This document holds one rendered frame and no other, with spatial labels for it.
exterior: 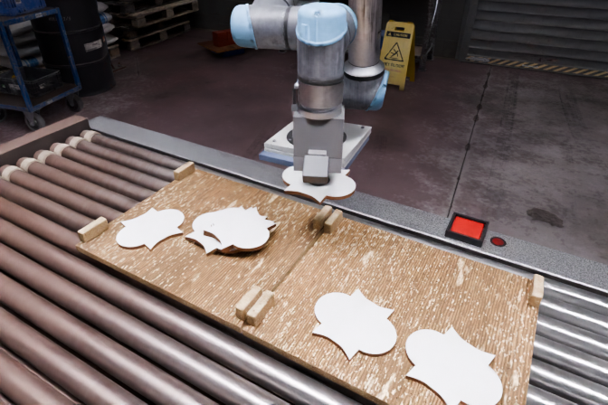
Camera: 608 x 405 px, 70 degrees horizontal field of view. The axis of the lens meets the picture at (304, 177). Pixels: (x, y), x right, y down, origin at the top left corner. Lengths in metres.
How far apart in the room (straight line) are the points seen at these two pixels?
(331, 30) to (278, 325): 0.47
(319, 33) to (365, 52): 0.54
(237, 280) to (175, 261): 0.13
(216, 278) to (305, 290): 0.16
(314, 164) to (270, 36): 0.24
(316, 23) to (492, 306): 0.55
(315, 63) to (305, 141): 0.14
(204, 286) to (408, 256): 0.39
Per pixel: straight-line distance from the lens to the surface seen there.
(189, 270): 0.85
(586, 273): 1.00
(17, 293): 0.96
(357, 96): 1.24
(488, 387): 0.71
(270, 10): 0.80
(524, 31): 5.40
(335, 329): 0.72
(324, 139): 0.73
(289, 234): 0.90
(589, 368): 0.84
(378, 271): 0.83
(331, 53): 0.67
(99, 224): 0.98
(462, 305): 0.81
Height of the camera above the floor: 1.51
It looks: 32 degrees down
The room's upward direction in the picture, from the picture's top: straight up
